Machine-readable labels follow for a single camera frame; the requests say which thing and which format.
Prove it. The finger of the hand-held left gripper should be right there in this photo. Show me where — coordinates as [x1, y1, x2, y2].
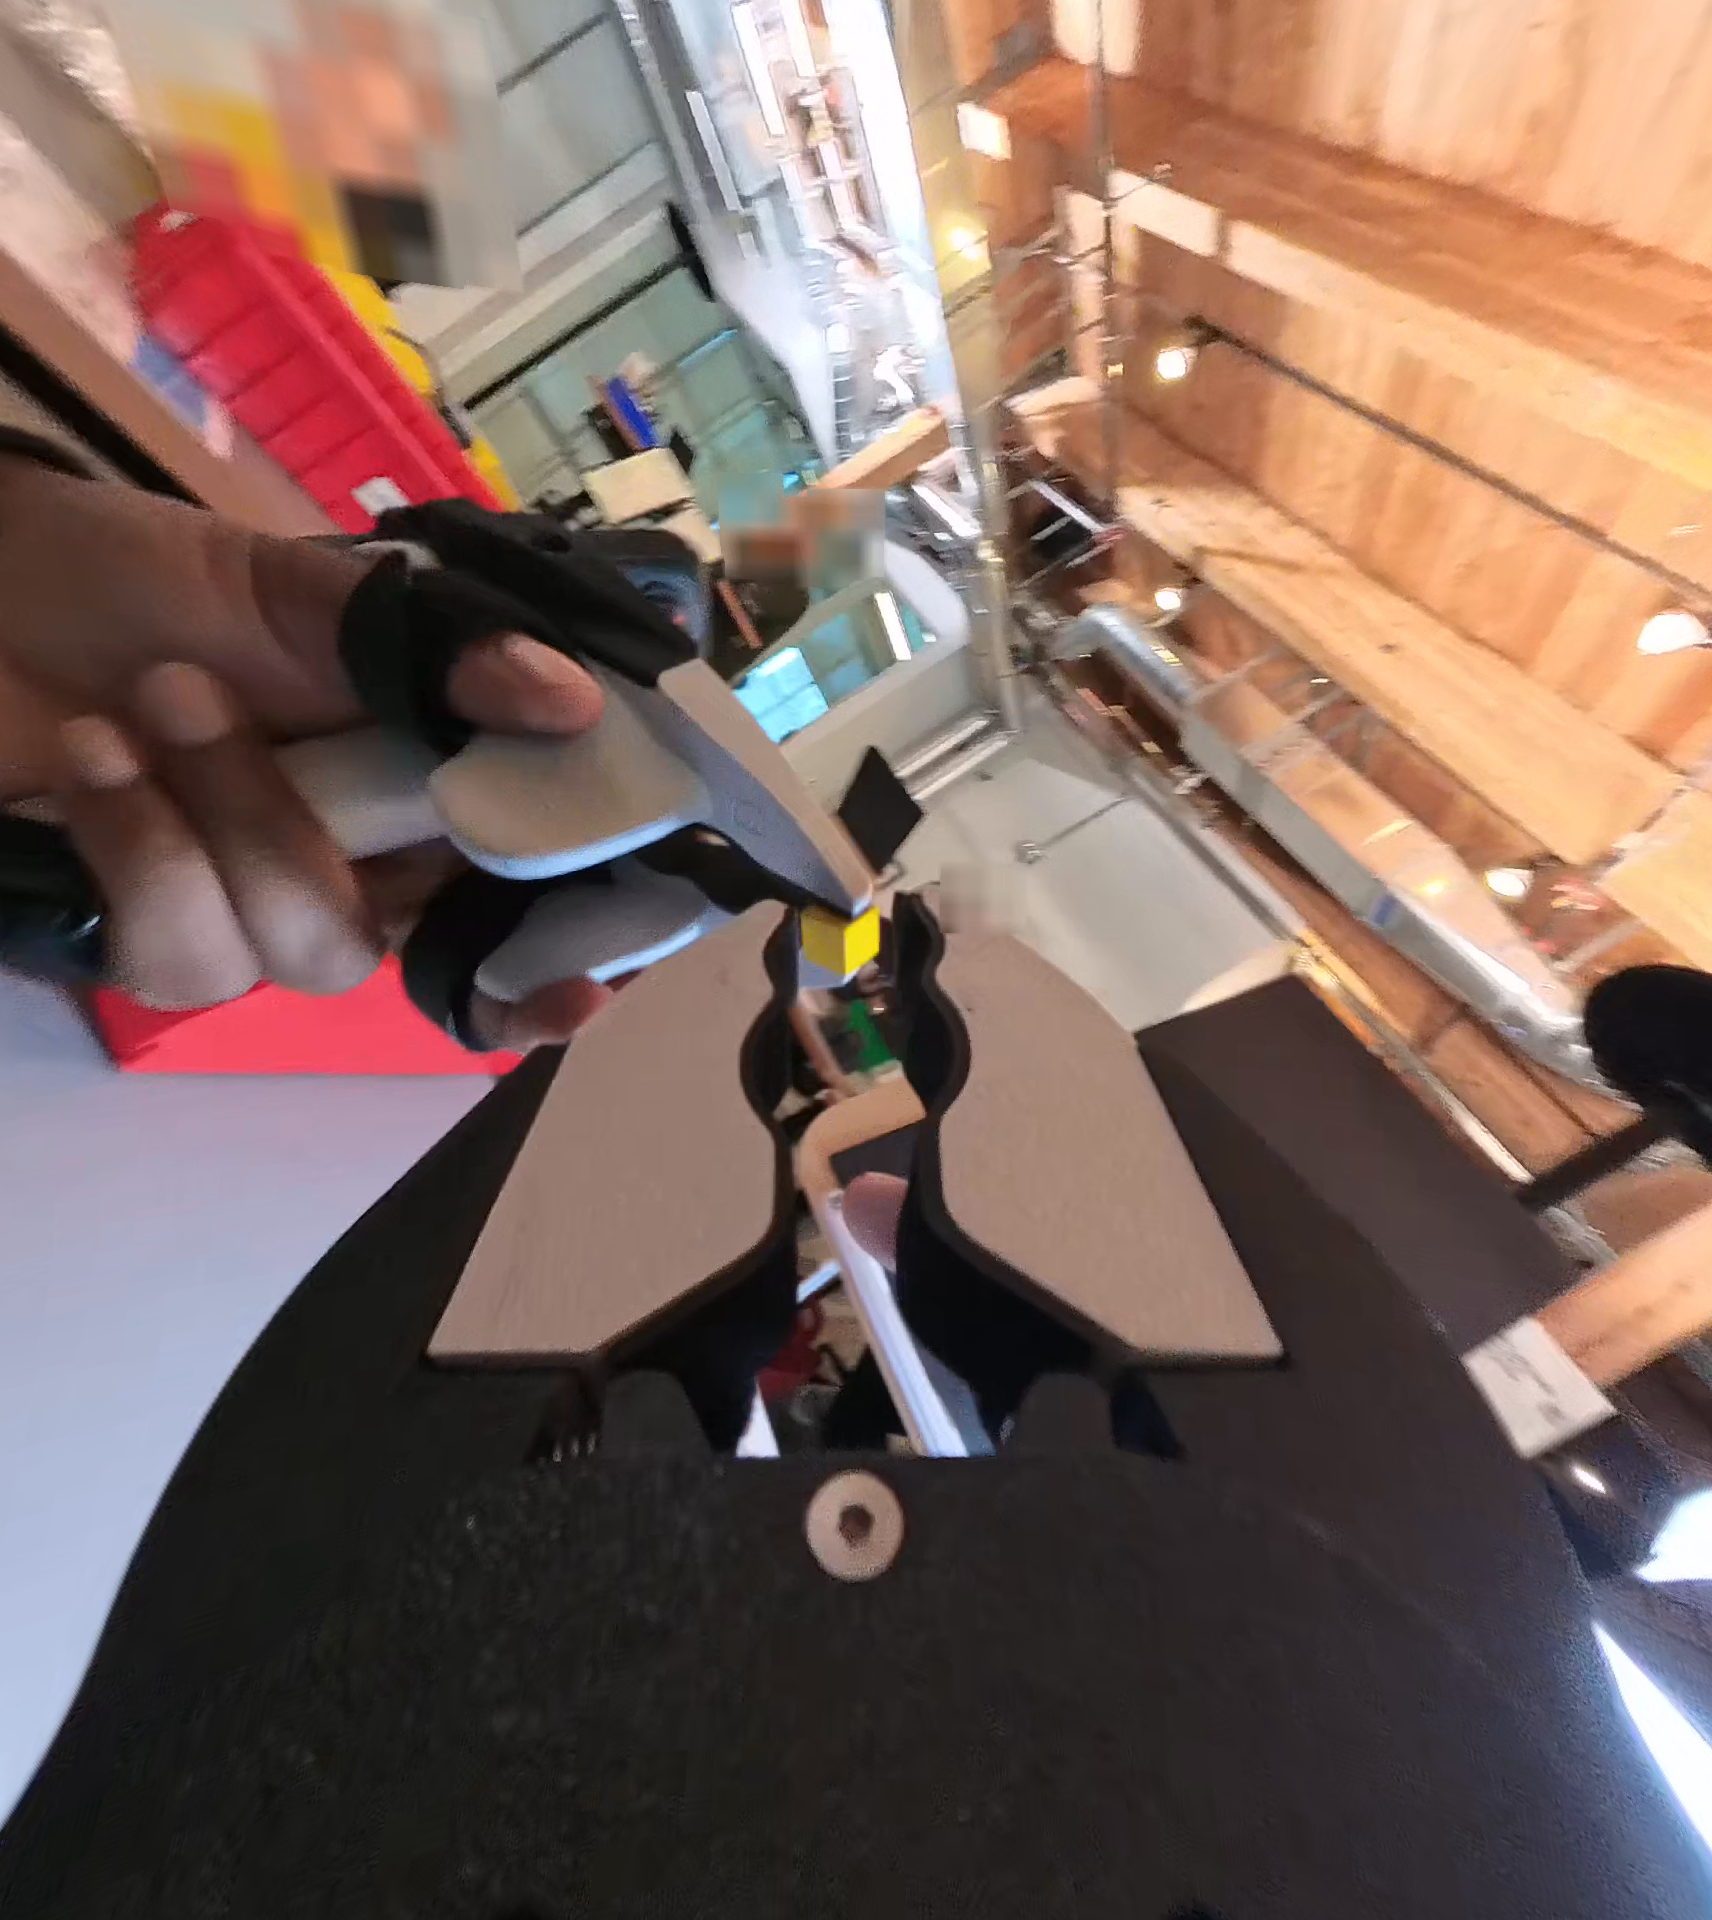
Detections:
[658, 659, 885, 917]
[639, 822, 817, 920]

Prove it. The paper sheet board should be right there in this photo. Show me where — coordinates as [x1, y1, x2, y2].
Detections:
[582, 446, 697, 523]

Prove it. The black floor lamp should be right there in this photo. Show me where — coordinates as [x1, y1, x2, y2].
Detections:
[459, 202, 720, 413]

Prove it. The red floor basket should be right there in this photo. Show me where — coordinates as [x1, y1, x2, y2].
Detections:
[762, 1301, 836, 1398]

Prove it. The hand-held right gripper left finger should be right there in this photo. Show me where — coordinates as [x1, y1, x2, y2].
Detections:
[428, 906, 799, 1449]

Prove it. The white paper notice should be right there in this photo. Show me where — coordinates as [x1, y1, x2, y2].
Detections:
[1461, 1311, 1618, 1459]

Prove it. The yellow storage bin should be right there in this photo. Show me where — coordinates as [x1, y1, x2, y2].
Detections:
[331, 269, 514, 512]

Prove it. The black light stand pole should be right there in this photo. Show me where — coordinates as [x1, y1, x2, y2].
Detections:
[1517, 964, 1712, 1217]

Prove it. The black board book stand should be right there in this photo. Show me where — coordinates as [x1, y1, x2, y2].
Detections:
[793, 972, 1600, 1459]
[839, 746, 927, 872]

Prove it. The silver ventilation duct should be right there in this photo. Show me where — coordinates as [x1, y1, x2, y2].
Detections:
[1051, 600, 1600, 1073]

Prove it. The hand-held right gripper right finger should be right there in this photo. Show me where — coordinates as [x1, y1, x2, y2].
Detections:
[893, 887, 1287, 1449]

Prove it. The red storage bin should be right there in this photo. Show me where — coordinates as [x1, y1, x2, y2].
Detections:
[128, 209, 498, 533]
[91, 959, 521, 1080]

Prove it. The person's left hand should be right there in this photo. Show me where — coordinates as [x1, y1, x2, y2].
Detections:
[0, 434, 619, 1056]

